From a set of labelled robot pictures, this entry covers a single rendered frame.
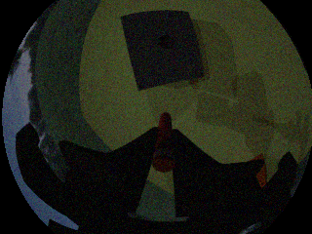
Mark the dark peg with red top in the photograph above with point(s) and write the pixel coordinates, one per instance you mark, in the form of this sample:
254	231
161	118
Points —
164	156

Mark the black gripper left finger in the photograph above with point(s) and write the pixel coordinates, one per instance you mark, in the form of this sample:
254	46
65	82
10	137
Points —
125	168

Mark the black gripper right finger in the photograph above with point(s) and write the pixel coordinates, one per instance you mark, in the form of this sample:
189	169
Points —
198	175

